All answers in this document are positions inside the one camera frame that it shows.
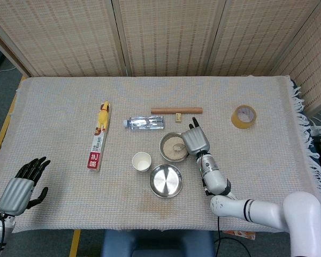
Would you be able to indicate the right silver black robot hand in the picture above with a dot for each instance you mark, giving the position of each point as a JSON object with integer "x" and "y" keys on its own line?
{"x": 195, "y": 140}

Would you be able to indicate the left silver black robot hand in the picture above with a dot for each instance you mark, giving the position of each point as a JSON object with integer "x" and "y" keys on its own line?
{"x": 14, "y": 196}

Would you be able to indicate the small metal spoon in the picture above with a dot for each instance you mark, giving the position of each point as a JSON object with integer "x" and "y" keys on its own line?
{"x": 177, "y": 147}

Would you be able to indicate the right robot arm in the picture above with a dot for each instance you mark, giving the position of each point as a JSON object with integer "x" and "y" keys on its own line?
{"x": 216, "y": 179}

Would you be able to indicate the stainless steel bowl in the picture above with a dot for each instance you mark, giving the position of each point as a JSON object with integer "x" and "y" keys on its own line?
{"x": 161, "y": 147}
{"x": 166, "y": 182}

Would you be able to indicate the white paper cup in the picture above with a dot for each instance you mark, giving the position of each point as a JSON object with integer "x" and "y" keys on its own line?
{"x": 141, "y": 162}

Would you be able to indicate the small yellow block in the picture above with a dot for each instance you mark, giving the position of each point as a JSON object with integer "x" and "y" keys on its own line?
{"x": 178, "y": 118}

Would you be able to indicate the beige woven tablecloth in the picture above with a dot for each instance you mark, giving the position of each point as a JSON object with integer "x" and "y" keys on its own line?
{"x": 56, "y": 187}

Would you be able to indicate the wooden rolling pin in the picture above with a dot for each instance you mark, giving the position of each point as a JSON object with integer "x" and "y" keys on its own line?
{"x": 163, "y": 110}

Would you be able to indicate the yellow packing tape roll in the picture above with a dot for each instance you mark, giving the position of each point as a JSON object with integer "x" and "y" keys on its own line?
{"x": 236, "y": 121}

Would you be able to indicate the clear plastic water bottle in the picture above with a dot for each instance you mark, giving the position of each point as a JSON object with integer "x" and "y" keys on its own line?
{"x": 147, "y": 122}

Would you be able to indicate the long cling wrap box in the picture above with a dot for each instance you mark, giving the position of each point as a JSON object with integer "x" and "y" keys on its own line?
{"x": 96, "y": 158}

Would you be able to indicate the yellow rubber chicken toy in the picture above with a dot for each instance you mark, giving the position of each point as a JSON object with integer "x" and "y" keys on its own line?
{"x": 102, "y": 116}

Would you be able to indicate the orange printed packet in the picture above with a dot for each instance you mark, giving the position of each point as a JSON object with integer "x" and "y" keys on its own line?
{"x": 240, "y": 234}

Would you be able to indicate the woven folding screen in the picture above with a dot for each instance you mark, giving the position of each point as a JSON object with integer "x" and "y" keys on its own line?
{"x": 166, "y": 34}

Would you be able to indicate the blue padded seat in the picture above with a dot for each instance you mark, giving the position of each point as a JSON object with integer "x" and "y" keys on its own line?
{"x": 157, "y": 243}

